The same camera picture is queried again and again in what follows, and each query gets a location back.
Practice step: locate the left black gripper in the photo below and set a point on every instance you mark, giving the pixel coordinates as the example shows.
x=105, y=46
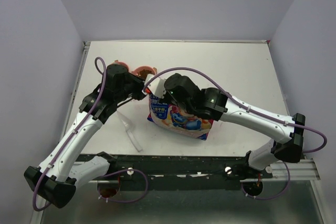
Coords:
x=139, y=83

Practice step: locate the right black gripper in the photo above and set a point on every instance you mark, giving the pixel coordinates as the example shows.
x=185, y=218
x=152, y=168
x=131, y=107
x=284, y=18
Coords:
x=165, y=99

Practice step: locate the pink pet food bag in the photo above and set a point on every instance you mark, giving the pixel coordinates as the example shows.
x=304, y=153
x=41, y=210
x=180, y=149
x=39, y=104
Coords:
x=175, y=119

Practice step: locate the clear plastic scoop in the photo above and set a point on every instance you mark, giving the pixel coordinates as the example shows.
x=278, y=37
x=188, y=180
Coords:
x=129, y=127

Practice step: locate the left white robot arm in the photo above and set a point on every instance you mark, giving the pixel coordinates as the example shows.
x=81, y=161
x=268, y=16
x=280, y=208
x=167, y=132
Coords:
x=55, y=179

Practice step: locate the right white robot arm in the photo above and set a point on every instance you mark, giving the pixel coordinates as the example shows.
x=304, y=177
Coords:
x=285, y=132

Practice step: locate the pink bowl right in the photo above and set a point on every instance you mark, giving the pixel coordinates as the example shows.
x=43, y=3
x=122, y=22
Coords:
x=143, y=71

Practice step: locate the pink bowl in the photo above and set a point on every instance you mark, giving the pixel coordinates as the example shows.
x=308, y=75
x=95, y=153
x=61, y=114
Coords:
x=116, y=62
x=143, y=71

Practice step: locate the kibble in pink bowl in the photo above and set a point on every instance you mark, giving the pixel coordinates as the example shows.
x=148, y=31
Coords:
x=144, y=73

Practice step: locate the pink bowl left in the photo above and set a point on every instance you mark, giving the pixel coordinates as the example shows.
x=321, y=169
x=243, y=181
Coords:
x=116, y=62

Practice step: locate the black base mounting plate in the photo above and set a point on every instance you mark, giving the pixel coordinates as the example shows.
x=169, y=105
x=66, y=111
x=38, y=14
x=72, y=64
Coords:
x=170, y=173

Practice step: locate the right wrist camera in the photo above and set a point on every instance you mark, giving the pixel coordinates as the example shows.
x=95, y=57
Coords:
x=156, y=87

